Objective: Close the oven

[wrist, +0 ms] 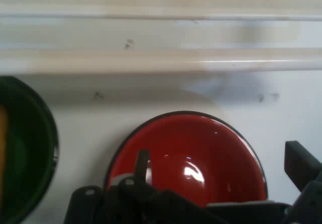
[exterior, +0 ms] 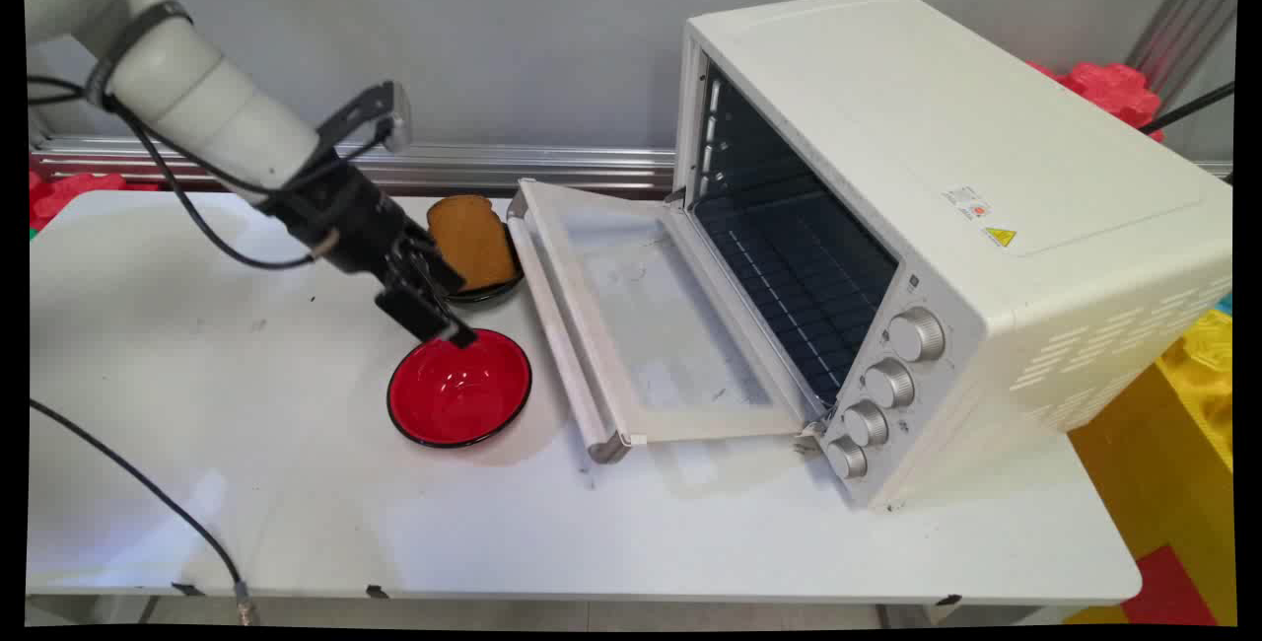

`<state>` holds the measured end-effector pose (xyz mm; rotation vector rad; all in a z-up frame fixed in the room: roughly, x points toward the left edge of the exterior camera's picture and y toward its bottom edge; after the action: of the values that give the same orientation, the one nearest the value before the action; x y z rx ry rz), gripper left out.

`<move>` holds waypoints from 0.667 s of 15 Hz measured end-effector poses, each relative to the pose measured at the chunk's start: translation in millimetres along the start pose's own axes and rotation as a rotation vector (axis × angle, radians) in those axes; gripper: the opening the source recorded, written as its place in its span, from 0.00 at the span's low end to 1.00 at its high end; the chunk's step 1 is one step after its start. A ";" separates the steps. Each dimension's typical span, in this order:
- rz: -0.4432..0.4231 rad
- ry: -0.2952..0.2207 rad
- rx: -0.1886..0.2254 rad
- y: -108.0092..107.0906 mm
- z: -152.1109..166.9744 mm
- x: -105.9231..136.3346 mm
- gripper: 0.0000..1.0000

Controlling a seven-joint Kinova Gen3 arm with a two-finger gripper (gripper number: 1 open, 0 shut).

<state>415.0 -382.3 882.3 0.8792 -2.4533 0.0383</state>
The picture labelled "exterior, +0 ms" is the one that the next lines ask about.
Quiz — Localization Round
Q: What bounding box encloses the red bowl with black rim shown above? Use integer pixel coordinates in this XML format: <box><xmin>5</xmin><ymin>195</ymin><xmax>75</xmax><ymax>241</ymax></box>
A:
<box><xmin>386</xmin><ymin>327</ymin><xmax>533</xmax><ymax>450</ymax></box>

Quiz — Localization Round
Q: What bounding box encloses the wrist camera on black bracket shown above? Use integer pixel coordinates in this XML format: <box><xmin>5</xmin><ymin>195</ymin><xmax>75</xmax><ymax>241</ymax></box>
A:
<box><xmin>315</xmin><ymin>80</ymin><xmax>413</xmax><ymax>164</ymax></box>

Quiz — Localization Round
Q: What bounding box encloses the silver oven knob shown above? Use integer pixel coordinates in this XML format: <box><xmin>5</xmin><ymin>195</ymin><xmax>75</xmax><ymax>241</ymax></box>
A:
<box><xmin>863</xmin><ymin>358</ymin><xmax>917</xmax><ymax>410</ymax></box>
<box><xmin>887</xmin><ymin>307</ymin><xmax>947</xmax><ymax>364</ymax></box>
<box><xmin>841</xmin><ymin>400</ymin><xmax>890</xmax><ymax>448</ymax></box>
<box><xmin>824</xmin><ymin>436</ymin><xmax>870</xmax><ymax>481</ymax></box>

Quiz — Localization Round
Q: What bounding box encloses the white toaster oven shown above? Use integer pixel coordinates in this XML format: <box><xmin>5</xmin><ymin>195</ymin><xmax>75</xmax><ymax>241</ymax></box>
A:
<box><xmin>672</xmin><ymin>0</ymin><xmax>1233</xmax><ymax>512</ymax></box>

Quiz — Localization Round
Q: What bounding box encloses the black cable by post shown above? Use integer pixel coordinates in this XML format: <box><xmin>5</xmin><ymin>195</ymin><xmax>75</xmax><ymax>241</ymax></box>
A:
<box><xmin>1139</xmin><ymin>81</ymin><xmax>1235</xmax><ymax>136</ymax></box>

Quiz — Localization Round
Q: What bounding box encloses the aluminium frame post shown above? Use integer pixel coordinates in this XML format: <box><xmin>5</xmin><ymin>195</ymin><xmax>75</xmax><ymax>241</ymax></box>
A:
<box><xmin>1125</xmin><ymin>0</ymin><xmax>1239</xmax><ymax>105</ymax></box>

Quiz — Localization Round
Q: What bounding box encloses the black table cable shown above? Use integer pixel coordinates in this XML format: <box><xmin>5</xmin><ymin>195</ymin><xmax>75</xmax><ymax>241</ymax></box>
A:
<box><xmin>30</xmin><ymin>397</ymin><xmax>259</xmax><ymax>626</ymax></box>

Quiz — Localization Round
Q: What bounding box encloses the red foam block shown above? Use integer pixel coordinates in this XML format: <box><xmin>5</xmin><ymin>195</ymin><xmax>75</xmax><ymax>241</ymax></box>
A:
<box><xmin>1025</xmin><ymin>60</ymin><xmax>1166</xmax><ymax>143</ymax></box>

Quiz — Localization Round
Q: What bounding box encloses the yellow foam mat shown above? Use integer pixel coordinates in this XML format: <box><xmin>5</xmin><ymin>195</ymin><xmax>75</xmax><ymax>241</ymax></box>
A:
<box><xmin>1063</xmin><ymin>306</ymin><xmax>1236</xmax><ymax>626</ymax></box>

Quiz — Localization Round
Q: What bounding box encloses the brown bread slice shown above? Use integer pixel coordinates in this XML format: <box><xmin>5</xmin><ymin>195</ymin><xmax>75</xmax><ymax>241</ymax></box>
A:
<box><xmin>426</xmin><ymin>194</ymin><xmax>520</xmax><ymax>293</ymax></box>

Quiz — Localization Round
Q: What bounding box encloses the glass oven door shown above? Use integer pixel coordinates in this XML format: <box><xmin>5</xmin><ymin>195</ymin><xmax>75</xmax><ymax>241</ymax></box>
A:
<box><xmin>506</xmin><ymin>178</ymin><xmax>829</xmax><ymax>464</ymax></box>

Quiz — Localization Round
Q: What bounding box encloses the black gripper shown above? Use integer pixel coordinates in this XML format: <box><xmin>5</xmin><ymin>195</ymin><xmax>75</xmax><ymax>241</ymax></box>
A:
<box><xmin>260</xmin><ymin>160</ymin><xmax>478</xmax><ymax>348</ymax></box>

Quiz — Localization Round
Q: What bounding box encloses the red foam mat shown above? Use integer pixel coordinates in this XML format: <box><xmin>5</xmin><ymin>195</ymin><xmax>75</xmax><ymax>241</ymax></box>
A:
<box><xmin>29</xmin><ymin>171</ymin><xmax>164</xmax><ymax>233</ymax></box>

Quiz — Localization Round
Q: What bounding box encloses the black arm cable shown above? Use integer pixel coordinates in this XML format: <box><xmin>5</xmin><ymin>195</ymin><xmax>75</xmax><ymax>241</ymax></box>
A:
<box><xmin>27</xmin><ymin>76</ymin><xmax>390</xmax><ymax>271</ymax></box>

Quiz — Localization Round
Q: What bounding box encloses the black plate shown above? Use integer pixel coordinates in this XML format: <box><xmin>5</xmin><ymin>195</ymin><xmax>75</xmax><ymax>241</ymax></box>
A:
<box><xmin>444</xmin><ymin>223</ymin><xmax>526</xmax><ymax>306</ymax></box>

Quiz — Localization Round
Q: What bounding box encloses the aluminium rail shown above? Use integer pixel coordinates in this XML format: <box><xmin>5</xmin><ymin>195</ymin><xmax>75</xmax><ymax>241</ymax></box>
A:
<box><xmin>30</xmin><ymin>135</ymin><xmax>1233</xmax><ymax>193</ymax></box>

